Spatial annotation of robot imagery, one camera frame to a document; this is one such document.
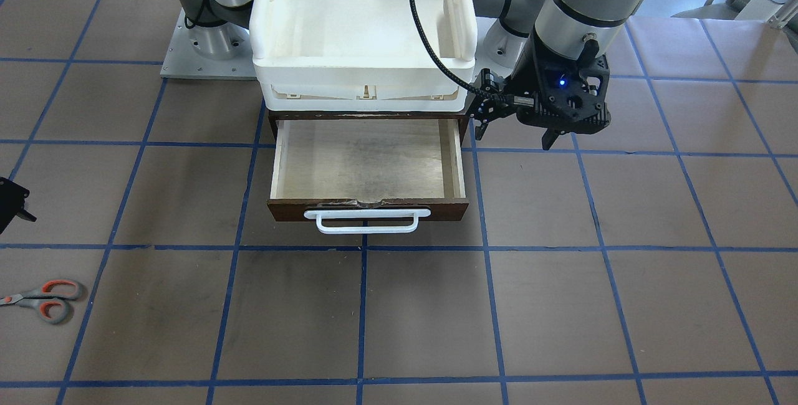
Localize white drawer handle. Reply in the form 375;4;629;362
303;208;431;235

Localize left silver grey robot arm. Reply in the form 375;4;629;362
467;0;643;150

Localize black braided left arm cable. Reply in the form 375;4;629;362
408;0;499;99

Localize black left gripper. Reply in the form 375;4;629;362
476;36;611;151

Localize wooden drawer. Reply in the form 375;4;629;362
267;118;469;221

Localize grey orange handled scissors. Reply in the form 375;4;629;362
1;279;85;325

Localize white foam tray box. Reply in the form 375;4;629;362
249;0;466;113

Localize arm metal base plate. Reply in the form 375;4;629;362
160;11;256;80
475;17;528;77

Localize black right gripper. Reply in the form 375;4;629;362
1;177;37;234

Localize dark brown wooden cabinet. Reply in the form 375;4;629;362
267;109;471;143

